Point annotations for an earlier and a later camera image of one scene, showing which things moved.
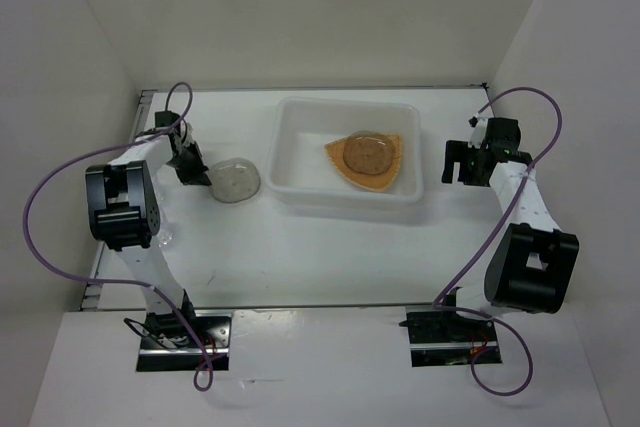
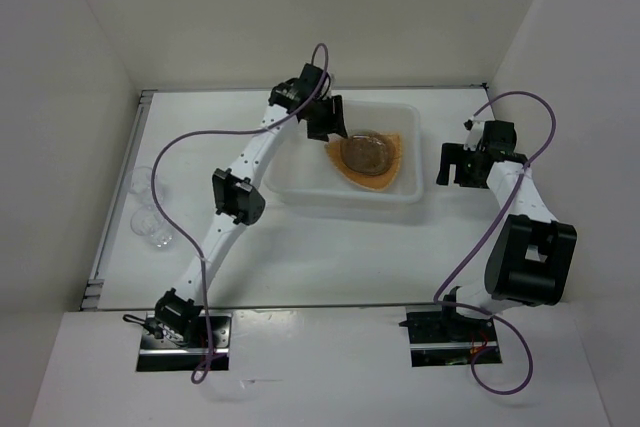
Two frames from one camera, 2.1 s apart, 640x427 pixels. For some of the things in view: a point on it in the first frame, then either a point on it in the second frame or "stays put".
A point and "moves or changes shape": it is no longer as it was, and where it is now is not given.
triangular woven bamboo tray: x=371 y=182 stays put
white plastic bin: x=299 y=165 stays put
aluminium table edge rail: x=263 y=306 stays put
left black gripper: x=195 y=176 -> x=333 y=121
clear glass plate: x=234 y=180 moves or changes shape
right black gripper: x=458 y=151 stays put
